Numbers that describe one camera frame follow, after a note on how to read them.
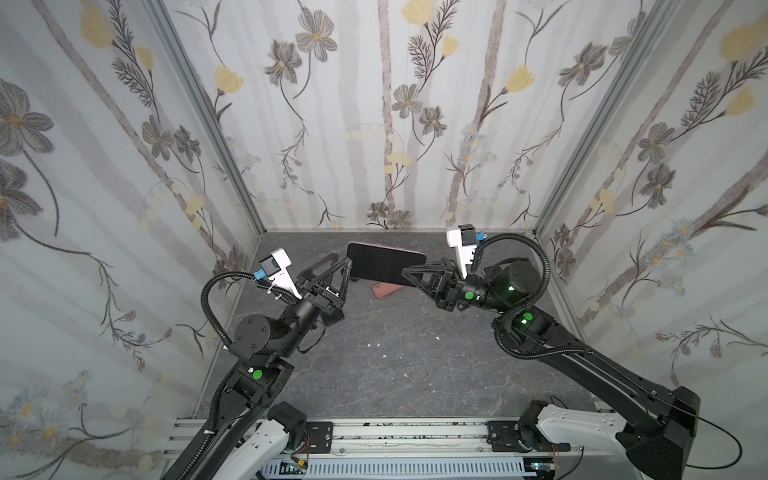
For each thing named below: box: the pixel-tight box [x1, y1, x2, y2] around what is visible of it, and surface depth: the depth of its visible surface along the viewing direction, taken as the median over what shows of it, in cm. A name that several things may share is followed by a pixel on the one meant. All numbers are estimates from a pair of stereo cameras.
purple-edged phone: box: [346, 242, 427, 286], surface depth 53 cm
